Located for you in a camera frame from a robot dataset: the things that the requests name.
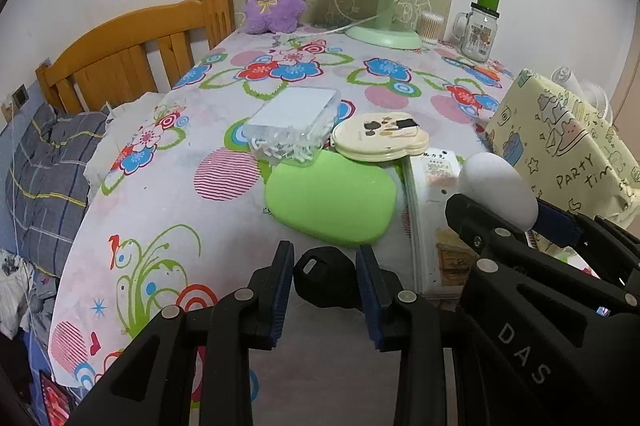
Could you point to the green oval case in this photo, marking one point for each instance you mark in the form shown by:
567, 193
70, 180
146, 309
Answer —
334, 199

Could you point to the white remote control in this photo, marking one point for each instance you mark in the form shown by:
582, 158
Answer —
441, 260

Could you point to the blue plaid blanket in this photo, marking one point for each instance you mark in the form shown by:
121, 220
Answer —
45, 193

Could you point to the wooden bed headboard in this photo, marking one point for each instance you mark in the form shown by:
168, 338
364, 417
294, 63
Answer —
108, 65

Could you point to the orange scissors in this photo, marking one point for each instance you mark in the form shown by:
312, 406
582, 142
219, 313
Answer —
485, 76

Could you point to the white crumpled cloth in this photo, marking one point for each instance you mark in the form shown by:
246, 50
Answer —
15, 282

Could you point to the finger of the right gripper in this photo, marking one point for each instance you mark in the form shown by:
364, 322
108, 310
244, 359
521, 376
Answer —
608, 249
494, 238

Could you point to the black round object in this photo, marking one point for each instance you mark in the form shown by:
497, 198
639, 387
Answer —
326, 278

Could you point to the cream round compact mirror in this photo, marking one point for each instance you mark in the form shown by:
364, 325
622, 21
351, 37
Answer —
379, 137

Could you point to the floral tablecloth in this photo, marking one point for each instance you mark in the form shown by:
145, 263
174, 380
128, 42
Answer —
181, 218

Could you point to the clear plastic clip box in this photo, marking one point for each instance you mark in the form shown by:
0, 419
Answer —
293, 126

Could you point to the yellow patterned storage box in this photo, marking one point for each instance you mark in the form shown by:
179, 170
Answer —
565, 150

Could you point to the glass mason jar green lid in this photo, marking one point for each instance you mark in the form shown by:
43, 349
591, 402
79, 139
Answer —
476, 30

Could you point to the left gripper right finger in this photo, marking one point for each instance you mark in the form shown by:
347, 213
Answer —
401, 320

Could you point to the white round puck device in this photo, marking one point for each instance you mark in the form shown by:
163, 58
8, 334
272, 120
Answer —
493, 183

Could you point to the cotton swab container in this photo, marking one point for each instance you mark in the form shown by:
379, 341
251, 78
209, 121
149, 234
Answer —
430, 26

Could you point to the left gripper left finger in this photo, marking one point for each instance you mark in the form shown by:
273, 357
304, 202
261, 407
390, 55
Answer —
150, 383

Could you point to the white floor fan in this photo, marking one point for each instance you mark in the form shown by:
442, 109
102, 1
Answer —
588, 92

